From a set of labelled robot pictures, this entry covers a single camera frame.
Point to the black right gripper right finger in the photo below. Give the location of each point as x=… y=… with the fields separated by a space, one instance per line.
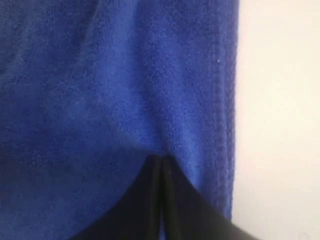
x=186 y=214

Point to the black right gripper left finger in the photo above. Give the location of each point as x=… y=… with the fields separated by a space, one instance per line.
x=136 y=216

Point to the blue microfibre towel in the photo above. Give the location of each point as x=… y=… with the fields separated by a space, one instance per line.
x=89 y=88

